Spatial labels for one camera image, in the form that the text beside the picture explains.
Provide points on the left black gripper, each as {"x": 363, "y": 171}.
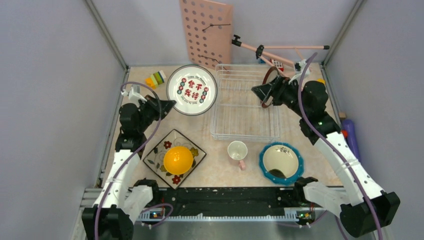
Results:
{"x": 152, "y": 102}

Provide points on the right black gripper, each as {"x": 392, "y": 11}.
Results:
{"x": 276, "y": 89}

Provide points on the dark red rimmed plate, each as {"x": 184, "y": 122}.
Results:
{"x": 270, "y": 75}

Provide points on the white plate red characters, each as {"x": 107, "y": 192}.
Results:
{"x": 193, "y": 88}

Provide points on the square floral plate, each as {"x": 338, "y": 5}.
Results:
{"x": 154, "y": 160}

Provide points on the orange yellow bowl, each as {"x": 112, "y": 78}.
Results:
{"x": 178, "y": 160}

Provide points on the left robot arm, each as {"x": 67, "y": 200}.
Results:
{"x": 115, "y": 211}

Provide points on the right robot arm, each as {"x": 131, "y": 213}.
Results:
{"x": 364, "y": 206}

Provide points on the stacked colourful toy blocks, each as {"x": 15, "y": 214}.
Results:
{"x": 156, "y": 79}

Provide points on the red white toy block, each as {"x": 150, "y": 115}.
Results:
{"x": 277, "y": 64}

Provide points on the pink folding tripod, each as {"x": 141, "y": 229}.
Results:
{"x": 261, "y": 51}

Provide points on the yellow green toy block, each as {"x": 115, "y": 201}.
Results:
{"x": 320, "y": 80}

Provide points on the blue rimmed bowl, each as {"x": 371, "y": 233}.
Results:
{"x": 281, "y": 163}

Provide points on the pink pegboard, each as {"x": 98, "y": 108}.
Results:
{"x": 208, "y": 29}

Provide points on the white wire dish rack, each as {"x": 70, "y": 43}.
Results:
{"x": 237, "y": 113}

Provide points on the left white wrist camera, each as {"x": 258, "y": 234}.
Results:
{"x": 134, "y": 94}

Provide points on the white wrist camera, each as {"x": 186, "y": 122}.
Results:
{"x": 134, "y": 94}
{"x": 299, "y": 69}

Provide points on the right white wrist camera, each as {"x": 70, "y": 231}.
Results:
{"x": 299, "y": 69}

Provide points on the white pink handled cup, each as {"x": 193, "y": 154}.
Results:
{"x": 237, "y": 150}

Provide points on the purple handled tool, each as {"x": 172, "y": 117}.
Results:
{"x": 349, "y": 133}

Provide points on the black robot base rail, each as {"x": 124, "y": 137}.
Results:
{"x": 279, "y": 204}

